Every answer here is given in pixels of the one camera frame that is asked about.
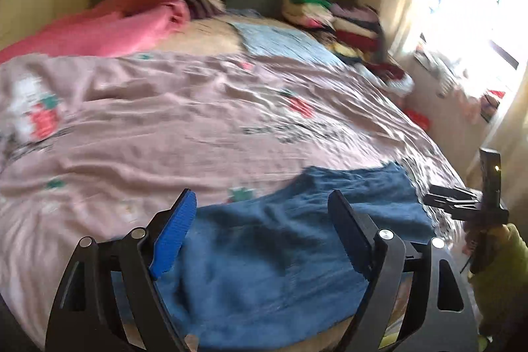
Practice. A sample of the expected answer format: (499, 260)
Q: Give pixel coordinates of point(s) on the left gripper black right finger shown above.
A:
(357, 233)

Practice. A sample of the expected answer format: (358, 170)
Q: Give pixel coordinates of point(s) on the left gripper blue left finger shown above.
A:
(167, 231)

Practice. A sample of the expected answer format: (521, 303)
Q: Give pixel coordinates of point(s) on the blue denim pants lace trim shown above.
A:
(269, 272)

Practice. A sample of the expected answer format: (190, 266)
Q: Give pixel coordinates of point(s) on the green right sleeve forearm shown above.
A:
(500, 291)

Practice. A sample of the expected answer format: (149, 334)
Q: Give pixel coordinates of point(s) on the right hand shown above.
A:
(471, 237)

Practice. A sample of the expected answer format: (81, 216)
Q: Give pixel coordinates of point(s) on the pink strawberry print bedspread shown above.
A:
(95, 147)

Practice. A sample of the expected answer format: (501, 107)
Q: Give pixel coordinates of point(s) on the clutter on window sill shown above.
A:
(475, 99)

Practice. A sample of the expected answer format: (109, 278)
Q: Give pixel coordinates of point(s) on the light blue knitted cloth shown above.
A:
(270, 41)

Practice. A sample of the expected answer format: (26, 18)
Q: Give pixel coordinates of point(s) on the pink blanket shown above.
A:
(111, 28)

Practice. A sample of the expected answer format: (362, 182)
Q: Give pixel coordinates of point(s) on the pile of folded clothes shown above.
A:
(352, 31)

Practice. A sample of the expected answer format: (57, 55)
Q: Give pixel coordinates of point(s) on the striped dark pillow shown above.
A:
(204, 9)

